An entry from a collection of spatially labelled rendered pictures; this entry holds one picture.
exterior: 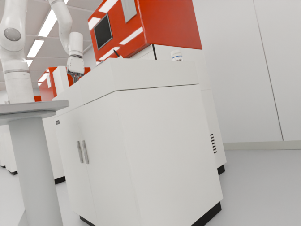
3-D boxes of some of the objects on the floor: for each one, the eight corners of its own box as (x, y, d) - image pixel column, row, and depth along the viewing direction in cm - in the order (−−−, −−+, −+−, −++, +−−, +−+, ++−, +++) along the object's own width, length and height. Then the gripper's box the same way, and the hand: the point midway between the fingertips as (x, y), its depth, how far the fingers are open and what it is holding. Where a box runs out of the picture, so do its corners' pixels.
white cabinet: (135, 189, 199) (119, 108, 200) (225, 210, 127) (199, 84, 128) (71, 221, 157) (51, 119, 158) (151, 281, 85) (112, 91, 86)
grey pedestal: (-26, 360, 67) (-71, 119, 69) (-42, 301, 96) (-74, 132, 97) (100, 258, 106) (70, 106, 107) (62, 238, 135) (38, 118, 136)
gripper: (66, 51, 123) (65, 80, 120) (89, 57, 132) (89, 84, 129) (62, 55, 128) (61, 83, 125) (84, 61, 138) (84, 87, 135)
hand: (75, 80), depth 128 cm, fingers closed
